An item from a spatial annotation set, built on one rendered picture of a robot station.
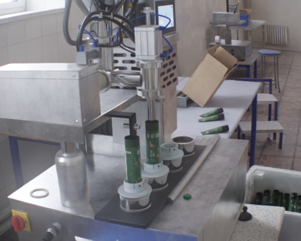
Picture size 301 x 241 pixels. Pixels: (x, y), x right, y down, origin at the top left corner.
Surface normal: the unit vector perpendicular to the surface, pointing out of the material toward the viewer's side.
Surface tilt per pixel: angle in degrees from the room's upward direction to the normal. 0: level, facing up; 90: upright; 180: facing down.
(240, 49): 90
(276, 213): 0
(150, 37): 90
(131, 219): 0
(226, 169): 0
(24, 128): 90
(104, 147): 90
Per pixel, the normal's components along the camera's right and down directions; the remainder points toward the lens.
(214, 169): -0.04, -0.95
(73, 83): -0.38, 0.29
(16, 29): 0.92, 0.08
